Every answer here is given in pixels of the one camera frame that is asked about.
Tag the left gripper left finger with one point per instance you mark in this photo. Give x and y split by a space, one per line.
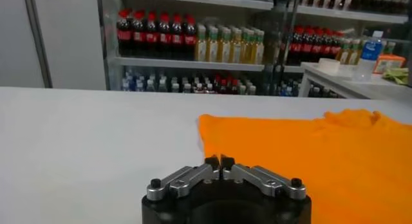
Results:
190 177

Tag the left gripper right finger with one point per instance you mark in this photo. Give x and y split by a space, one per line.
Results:
257 177

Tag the orange T-shirt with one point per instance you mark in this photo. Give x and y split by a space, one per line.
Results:
322 164

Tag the dark drink bottle white label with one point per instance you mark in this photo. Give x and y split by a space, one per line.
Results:
174 87
210 87
187 87
199 87

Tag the red cap cola bottle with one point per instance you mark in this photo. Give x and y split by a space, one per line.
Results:
190 39
138 36
294 46
223 86
325 46
152 37
335 46
314 47
304 47
124 35
177 38
235 86
164 38

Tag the green tinted drink bottle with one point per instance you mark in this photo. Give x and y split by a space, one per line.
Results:
150 85
162 85

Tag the white side table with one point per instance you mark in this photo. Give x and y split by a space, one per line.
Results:
347 83

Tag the white tape roll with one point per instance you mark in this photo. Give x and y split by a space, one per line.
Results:
328 66

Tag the large water bottle blue label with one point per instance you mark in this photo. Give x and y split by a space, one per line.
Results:
370 51

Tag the green cloth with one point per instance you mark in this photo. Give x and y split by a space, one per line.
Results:
397 75

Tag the orange box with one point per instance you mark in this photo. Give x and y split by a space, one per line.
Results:
389 64

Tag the grey wall post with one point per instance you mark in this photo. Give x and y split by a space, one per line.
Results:
37 35

